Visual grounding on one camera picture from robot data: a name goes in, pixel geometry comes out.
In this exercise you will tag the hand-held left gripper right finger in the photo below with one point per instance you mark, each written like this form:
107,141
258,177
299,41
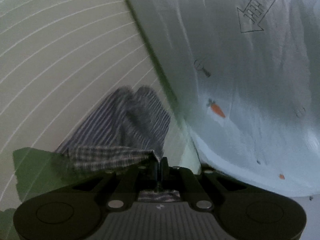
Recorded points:
164,167

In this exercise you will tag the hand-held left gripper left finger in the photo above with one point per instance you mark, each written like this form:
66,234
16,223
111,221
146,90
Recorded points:
154,168

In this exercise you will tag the plaid button shirt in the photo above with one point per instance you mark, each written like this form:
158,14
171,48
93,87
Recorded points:
125,130

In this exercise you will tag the green cloth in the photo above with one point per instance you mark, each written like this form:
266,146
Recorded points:
37,170

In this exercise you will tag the white carrot print sheet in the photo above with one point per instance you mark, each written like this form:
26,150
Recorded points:
245,80

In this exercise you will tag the green grid bed mat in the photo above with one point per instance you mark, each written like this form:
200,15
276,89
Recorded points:
70,55

